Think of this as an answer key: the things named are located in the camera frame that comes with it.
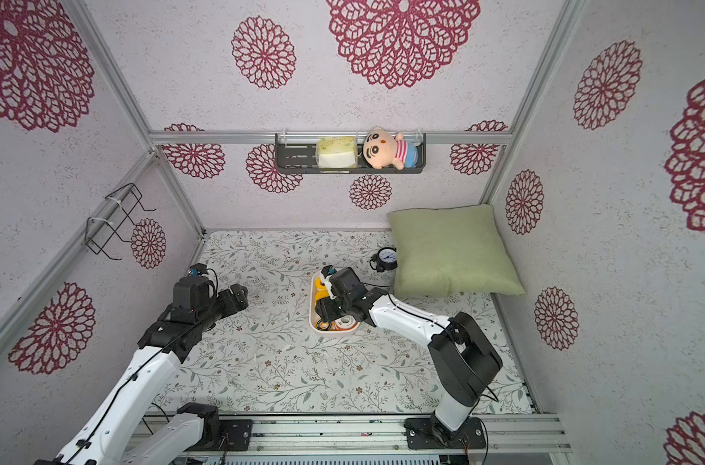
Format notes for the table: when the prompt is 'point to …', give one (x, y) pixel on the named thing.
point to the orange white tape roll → (343, 323)
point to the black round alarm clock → (384, 260)
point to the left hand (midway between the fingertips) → (234, 295)
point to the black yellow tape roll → (322, 325)
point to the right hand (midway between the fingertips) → (321, 303)
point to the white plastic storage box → (313, 324)
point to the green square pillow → (450, 251)
